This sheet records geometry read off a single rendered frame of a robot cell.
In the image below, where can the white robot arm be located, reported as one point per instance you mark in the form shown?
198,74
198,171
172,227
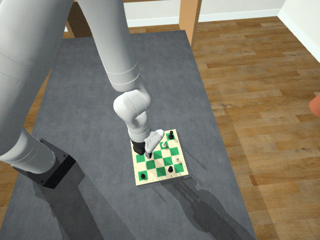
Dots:
31,33

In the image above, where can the green and cream chessboard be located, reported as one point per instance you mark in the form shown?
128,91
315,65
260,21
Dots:
156,168

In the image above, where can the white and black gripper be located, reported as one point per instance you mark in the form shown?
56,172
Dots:
147,142

